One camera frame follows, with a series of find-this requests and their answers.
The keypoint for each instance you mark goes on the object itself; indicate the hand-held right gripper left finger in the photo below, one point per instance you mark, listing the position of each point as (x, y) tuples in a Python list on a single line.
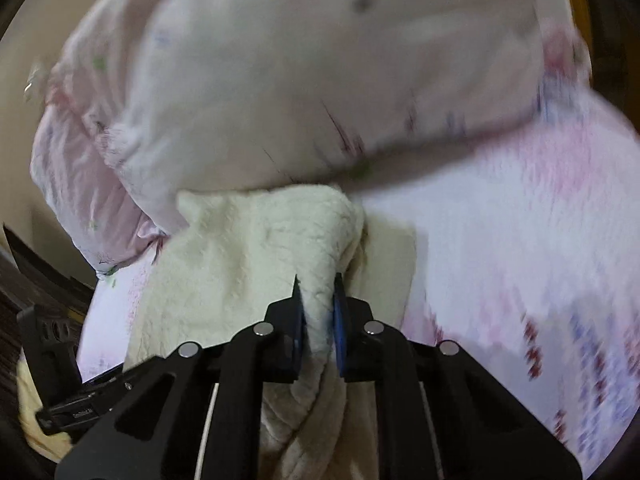
[(299, 322)]

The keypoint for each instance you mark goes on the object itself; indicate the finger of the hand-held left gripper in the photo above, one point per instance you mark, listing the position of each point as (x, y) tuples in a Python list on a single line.
[(85, 405)]

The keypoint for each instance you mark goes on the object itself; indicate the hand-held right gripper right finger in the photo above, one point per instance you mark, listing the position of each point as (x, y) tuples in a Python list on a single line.
[(341, 330)]

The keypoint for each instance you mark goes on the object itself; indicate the dark wooden furniture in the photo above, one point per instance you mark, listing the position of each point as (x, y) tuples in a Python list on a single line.
[(35, 280)]

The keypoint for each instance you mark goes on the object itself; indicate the floral pink bed sheet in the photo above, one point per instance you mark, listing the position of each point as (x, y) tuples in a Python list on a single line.
[(500, 240)]

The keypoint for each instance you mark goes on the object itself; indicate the floral pink pillow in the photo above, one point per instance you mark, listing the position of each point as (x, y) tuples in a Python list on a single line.
[(300, 75)]

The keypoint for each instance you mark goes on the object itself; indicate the wooden headboard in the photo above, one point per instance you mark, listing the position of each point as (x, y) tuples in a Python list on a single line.
[(582, 5)]

